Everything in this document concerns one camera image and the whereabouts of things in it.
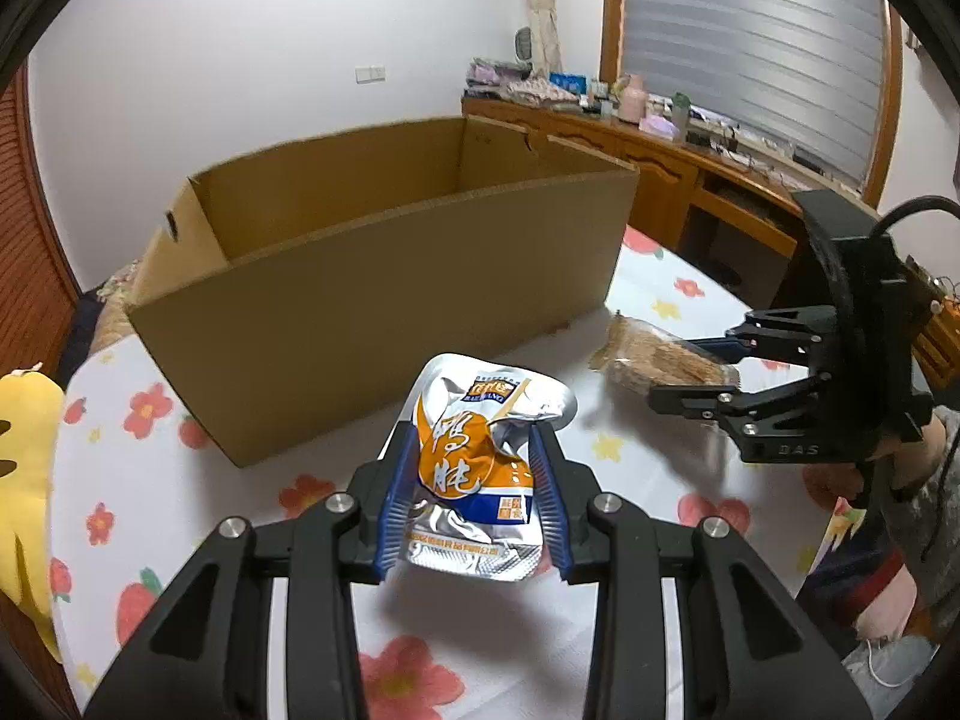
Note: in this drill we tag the assorted cabinet clutter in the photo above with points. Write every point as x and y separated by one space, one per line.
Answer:
765 150

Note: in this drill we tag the white wall switch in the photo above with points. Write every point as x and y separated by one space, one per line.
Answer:
370 73

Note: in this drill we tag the grey window blind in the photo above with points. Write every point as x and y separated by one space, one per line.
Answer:
750 37

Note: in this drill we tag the dark floral cloth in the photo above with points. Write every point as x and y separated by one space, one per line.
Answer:
105 307

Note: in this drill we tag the grey oval wall device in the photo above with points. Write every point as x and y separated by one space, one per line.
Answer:
523 43

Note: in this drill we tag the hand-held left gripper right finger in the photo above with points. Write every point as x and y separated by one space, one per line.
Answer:
551 502

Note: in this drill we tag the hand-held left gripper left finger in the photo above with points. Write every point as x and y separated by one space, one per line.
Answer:
397 502

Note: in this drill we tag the folded floral cloth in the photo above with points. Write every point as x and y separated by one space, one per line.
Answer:
536 90

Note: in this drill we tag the floral tablecloth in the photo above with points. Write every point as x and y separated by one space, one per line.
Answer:
225 480

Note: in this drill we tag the pink bottle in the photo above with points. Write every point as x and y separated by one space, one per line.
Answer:
632 99

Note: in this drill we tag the green capped bottle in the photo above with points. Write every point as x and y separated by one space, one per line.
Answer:
679 116

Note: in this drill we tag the small blue box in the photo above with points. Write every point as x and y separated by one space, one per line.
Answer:
568 82

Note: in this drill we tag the folded purple cloth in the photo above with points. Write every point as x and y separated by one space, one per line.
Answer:
487 75

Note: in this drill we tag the silver orange snack pouch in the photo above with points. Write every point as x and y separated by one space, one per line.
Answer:
465 457

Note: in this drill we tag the pale floral curtain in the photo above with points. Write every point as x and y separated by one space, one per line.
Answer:
541 7

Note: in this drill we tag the brown cardboard box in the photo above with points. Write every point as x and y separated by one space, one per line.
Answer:
337 330

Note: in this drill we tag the person's clothing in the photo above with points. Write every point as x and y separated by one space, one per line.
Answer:
877 600

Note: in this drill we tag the wooden cabinet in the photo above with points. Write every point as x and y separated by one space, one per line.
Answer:
660 165

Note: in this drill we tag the wooden window frame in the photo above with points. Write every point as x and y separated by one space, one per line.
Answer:
611 15

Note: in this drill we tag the wooden louvered door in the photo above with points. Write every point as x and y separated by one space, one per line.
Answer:
30 240

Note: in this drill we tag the person's right forearm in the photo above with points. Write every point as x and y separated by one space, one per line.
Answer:
934 532

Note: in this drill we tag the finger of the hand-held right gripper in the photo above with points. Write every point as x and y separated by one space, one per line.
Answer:
690 399
720 346

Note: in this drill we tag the clear cracker packet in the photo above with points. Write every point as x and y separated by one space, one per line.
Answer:
652 360

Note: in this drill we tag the yellow plush toy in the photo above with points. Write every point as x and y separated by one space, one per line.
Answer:
26 480

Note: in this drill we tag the purple pouch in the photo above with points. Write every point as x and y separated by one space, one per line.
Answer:
660 127

